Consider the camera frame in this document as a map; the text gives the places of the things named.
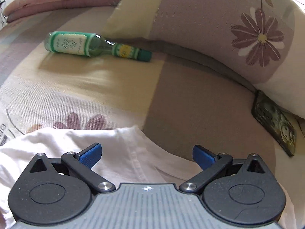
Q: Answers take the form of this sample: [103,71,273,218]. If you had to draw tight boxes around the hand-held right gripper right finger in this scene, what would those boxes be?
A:
[179,144,266,194]

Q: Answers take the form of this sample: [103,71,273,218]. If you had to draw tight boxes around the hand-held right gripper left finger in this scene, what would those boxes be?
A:
[29,143,116,194]

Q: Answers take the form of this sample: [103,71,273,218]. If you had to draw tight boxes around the white t-shirt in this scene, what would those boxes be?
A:
[0,125,296,229]

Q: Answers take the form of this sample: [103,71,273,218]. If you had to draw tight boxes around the black panda print phone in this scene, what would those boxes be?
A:
[251,89,298,157]

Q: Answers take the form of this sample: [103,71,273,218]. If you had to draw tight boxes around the green glass bottle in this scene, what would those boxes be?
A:
[44,31,153,62]

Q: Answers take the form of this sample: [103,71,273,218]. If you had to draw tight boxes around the floral patchwork pillow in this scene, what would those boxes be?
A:
[102,0,305,120]

